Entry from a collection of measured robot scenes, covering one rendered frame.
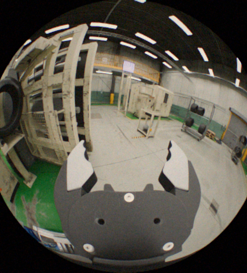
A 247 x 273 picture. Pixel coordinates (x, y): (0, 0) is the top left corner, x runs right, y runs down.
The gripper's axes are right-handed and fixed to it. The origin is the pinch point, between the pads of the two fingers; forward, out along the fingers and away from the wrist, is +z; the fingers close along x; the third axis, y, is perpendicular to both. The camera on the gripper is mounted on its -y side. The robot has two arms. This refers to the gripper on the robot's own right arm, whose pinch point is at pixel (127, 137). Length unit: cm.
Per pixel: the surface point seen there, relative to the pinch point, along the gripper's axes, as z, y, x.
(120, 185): 43, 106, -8
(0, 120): -1, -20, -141
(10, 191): -53, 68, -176
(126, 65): 390, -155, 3
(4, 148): -9, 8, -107
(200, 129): 243, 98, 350
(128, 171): 72, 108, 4
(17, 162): 0, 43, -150
